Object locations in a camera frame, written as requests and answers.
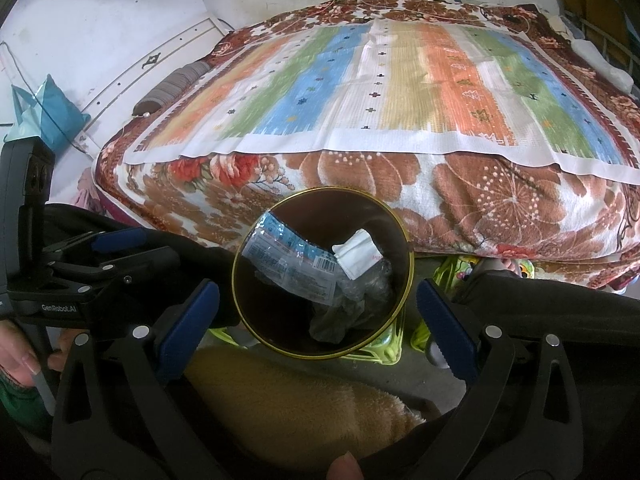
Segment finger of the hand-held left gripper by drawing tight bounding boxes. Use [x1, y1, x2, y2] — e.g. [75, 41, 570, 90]
[45, 227, 148, 261]
[50, 247, 182, 291]

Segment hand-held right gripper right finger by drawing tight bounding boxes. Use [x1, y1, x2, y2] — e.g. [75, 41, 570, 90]
[416, 279, 583, 480]

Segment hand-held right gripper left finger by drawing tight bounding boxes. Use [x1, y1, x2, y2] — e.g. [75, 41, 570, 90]
[52, 280, 221, 480]

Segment dark gold-rimmed trash can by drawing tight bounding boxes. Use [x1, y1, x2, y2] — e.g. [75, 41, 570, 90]
[231, 187, 415, 360]

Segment clear plastic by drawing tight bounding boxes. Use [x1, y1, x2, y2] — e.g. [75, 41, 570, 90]
[307, 260, 396, 343]

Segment person's left forearm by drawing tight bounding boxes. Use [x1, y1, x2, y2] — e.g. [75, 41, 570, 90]
[0, 370, 56, 436]

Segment person's left hand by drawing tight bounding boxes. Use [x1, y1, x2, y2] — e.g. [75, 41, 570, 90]
[0, 320, 76, 388]

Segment person's right hand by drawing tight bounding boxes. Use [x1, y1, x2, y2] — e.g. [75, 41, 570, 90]
[326, 451, 366, 480]

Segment person's dark trousers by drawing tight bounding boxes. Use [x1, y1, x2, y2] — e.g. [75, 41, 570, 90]
[45, 204, 640, 480]

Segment teal paper bag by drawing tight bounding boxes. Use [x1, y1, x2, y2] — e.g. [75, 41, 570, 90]
[2, 74, 92, 153]

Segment yellow plush fabric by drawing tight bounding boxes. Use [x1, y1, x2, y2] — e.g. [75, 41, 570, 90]
[185, 345, 441, 476]

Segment grey ribbed pillow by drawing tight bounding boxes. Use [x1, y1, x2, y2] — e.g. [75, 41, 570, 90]
[132, 60, 213, 117]

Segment white headboard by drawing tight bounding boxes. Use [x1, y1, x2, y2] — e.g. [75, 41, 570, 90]
[75, 15, 236, 126]

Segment brown floral blanket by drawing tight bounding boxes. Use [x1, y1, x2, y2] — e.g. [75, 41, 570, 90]
[92, 0, 640, 291]

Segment striped pastel cloth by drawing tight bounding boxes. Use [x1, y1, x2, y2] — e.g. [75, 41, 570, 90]
[122, 15, 640, 186]

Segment white rolled cloth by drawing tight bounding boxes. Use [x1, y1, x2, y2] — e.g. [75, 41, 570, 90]
[570, 37, 636, 93]

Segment metal bed rail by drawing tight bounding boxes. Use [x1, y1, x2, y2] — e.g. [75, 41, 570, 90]
[565, 7, 640, 96]

